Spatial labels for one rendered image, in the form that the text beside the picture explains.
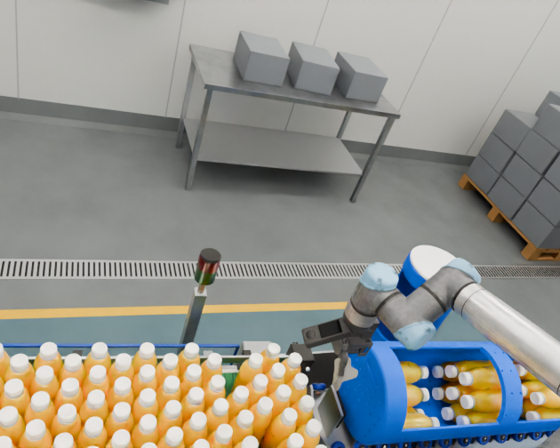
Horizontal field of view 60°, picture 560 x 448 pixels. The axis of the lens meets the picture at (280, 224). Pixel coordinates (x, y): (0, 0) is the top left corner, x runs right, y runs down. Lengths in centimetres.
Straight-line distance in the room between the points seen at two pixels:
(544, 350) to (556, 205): 397
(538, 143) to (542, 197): 50
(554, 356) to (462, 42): 450
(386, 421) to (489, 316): 51
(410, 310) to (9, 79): 383
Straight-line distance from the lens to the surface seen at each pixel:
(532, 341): 99
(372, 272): 107
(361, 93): 402
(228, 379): 163
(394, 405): 141
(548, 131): 505
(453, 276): 109
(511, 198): 521
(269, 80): 369
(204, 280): 148
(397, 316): 106
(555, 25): 589
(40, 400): 132
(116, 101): 444
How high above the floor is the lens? 222
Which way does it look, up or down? 35 degrees down
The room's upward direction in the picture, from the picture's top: 21 degrees clockwise
